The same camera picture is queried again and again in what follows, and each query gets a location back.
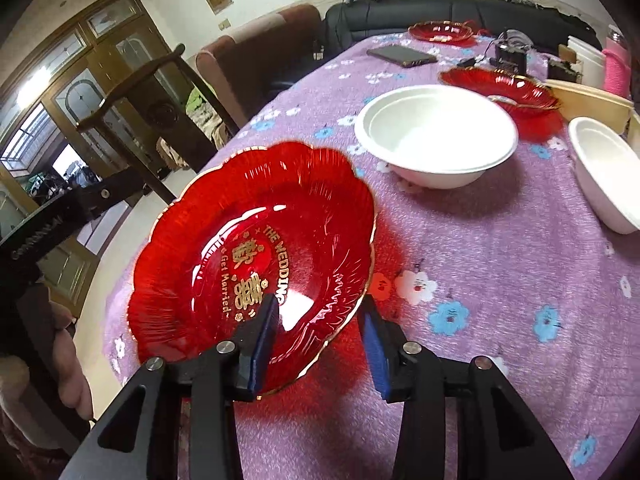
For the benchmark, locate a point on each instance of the small red scalloped plate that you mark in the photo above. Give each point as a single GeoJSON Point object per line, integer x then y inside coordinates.
{"type": "Point", "coordinates": [440, 30]}

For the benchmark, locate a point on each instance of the brown armchair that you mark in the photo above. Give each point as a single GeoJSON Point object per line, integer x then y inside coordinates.
{"type": "Point", "coordinates": [240, 70]}

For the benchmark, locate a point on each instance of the large red scalloped plate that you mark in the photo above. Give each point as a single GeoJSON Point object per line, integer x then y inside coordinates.
{"type": "Point", "coordinates": [210, 260]}

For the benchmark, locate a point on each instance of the person's left forearm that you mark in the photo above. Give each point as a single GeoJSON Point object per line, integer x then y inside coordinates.
{"type": "Point", "coordinates": [25, 450]}

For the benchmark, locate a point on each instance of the white paper bowl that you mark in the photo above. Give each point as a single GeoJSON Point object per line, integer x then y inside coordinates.
{"type": "Point", "coordinates": [605, 170]}
{"type": "Point", "coordinates": [435, 130]}

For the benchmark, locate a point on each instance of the patterned blanket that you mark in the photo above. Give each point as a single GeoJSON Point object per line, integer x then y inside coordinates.
{"type": "Point", "coordinates": [200, 110]}

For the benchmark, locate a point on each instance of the dark wooden chair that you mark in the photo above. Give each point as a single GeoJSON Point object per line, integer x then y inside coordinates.
{"type": "Point", "coordinates": [160, 110]}

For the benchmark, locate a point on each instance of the pink bottle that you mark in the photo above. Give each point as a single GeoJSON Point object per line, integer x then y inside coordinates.
{"type": "Point", "coordinates": [615, 70]}

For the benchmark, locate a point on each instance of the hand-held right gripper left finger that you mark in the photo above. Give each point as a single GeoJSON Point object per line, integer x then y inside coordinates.
{"type": "Point", "coordinates": [262, 345]}

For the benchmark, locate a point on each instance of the person's left hand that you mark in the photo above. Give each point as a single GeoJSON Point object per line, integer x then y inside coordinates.
{"type": "Point", "coordinates": [67, 360]}

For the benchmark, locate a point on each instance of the wall socket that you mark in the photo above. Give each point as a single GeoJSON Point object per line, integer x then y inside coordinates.
{"type": "Point", "coordinates": [225, 24]}

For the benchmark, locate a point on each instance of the wooden glass-panel doors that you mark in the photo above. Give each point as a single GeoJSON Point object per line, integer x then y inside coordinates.
{"type": "Point", "coordinates": [70, 85]}

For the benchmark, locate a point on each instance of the cream plastic bowl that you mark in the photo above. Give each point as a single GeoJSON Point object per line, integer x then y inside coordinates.
{"type": "Point", "coordinates": [585, 102]}

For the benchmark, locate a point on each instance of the black remote control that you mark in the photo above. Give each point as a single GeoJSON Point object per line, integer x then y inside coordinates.
{"type": "Point", "coordinates": [400, 55]}

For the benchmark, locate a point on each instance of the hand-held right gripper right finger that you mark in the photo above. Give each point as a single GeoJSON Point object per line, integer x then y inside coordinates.
{"type": "Point", "coordinates": [372, 355]}

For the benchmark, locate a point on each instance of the black leather sofa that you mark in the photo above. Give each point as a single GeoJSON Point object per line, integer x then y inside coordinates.
{"type": "Point", "coordinates": [400, 15]}

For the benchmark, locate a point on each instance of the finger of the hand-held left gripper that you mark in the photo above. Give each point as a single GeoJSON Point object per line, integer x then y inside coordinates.
{"type": "Point", "coordinates": [107, 192]}

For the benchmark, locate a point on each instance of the white cup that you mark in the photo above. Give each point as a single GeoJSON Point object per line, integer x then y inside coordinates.
{"type": "Point", "coordinates": [587, 60]}

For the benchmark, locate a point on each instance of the purple floral tablecloth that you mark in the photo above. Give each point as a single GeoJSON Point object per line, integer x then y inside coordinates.
{"type": "Point", "coordinates": [475, 260]}

